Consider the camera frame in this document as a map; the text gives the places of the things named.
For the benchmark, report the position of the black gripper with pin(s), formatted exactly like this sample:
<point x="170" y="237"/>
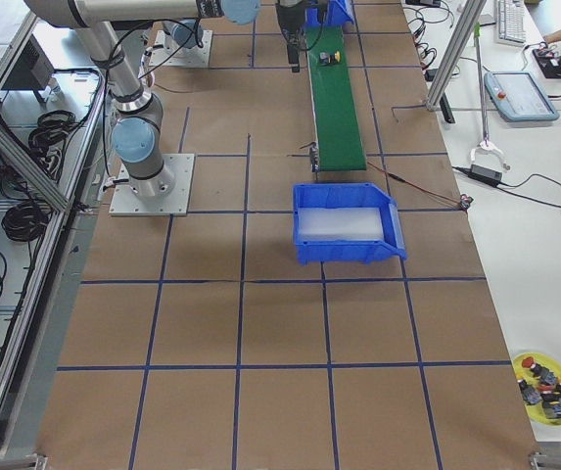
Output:
<point x="287" y="20"/>

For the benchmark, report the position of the yellow push button switch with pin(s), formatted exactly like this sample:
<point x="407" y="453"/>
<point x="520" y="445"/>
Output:
<point x="328" y="59"/>

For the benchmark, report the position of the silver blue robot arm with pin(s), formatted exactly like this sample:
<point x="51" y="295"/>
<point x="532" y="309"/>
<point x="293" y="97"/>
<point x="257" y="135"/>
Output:
<point x="136" y="136"/>

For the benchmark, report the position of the yellow plate of buttons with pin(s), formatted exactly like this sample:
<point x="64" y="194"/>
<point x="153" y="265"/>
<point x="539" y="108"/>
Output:
<point x="538" y="377"/>

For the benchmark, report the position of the blue plastic bin far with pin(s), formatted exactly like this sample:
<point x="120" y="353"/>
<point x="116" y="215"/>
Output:
<point x="333" y="12"/>

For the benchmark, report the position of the blue plastic bin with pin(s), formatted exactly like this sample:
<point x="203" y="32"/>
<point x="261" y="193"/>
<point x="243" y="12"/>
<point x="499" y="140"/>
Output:
<point x="345" y="222"/>
<point x="333" y="12"/>

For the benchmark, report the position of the green conveyor belt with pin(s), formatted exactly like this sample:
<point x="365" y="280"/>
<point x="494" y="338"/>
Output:
<point x="338" y="142"/>

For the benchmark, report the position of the blue plastic bin near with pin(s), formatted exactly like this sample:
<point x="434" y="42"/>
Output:
<point x="345" y="222"/>

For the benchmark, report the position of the reacher grabber tool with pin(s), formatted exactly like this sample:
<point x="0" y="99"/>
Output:
<point x="485" y="145"/>

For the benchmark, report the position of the white keyboard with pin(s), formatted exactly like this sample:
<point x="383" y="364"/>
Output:
<point x="509" y="22"/>

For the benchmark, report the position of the blue teach pendant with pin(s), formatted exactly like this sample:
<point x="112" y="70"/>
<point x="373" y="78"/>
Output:
<point x="518" y="97"/>

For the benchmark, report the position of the black power adapter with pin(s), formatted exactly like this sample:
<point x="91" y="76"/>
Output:
<point x="485" y="175"/>

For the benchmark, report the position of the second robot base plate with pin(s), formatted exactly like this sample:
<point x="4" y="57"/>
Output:
<point x="166" y="51"/>

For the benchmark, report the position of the black handle bar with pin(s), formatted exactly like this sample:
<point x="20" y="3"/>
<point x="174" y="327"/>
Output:
<point x="446" y="110"/>

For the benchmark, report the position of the aluminium frame post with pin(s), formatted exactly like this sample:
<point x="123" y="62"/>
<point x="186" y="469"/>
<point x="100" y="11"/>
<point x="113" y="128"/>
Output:
<point x="453" y="51"/>

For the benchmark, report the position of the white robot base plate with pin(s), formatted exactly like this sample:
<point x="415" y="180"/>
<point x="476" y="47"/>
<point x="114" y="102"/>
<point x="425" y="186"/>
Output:
<point x="167" y="193"/>

